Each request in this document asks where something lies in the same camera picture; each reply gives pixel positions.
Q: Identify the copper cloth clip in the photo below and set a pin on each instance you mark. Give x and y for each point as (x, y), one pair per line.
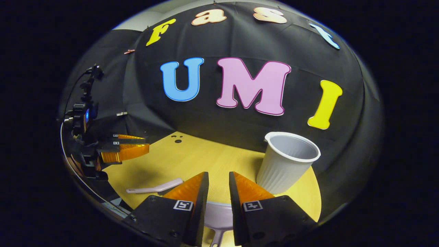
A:
(129, 51)

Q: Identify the light purple dustpan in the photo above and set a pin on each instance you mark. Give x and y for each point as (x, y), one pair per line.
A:
(219, 216)

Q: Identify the light purple small broom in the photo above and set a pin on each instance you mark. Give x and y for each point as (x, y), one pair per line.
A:
(164, 186)

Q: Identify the yellow wooden desktop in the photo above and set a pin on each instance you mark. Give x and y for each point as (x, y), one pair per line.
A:
(212, 161)

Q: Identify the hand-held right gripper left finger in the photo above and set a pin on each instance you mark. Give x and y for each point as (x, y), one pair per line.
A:
(199, 212)

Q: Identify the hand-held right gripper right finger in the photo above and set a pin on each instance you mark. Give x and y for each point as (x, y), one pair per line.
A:
(235, 212)

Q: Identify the black backdrop cloth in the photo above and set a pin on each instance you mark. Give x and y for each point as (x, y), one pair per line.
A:
(240, 41)

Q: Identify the white ribbed garbage bin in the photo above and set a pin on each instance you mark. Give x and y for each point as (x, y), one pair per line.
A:
(281, 171)

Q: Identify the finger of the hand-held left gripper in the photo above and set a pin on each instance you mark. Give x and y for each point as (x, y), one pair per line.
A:
(128, 137)
(127, 152)

